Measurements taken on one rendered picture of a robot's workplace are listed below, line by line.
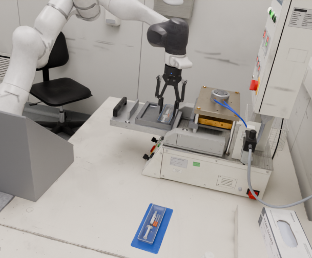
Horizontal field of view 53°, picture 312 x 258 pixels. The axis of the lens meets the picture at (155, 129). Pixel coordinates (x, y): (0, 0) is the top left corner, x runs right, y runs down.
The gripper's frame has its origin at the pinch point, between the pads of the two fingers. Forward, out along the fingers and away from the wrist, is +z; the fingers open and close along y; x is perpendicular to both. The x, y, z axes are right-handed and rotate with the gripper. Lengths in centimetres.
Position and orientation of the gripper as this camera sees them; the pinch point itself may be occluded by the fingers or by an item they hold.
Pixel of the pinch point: (168, 107)
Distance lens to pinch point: 142.9
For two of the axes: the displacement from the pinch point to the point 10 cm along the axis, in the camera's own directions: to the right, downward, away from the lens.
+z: -1.0, 8.7, 4.9
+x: -2.3, 4.6, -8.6
